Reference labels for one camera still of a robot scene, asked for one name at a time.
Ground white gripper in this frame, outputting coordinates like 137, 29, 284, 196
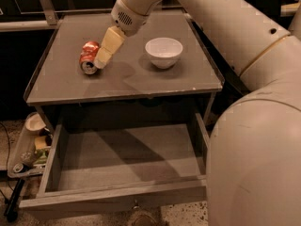
94, 0, 149, 70

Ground crushed red coke can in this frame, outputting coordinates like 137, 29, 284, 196
79, 41, 99, 75

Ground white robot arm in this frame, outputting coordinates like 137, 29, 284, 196
112, 0, 301, 226

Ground grey cabinet with flat top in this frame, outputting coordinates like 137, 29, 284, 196
24, 9, 226, 134

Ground open grey top drawer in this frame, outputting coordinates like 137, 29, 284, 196
20, 113, 209, 219

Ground metal drawer knob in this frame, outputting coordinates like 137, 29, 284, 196
133, 199, 140, 210

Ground white ceramic bowl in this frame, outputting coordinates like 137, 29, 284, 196
145, 38, 183, 69

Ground white cup in tray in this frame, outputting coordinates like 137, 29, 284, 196
24, 113, 46, 133

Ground white side tray with items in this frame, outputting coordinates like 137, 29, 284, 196
8, 126, 53, 178

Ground black stand leg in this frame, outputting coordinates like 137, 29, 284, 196
4, 178, 24, 222

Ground metal rail with brackets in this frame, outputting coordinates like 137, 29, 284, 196
0, 0, 301, 33

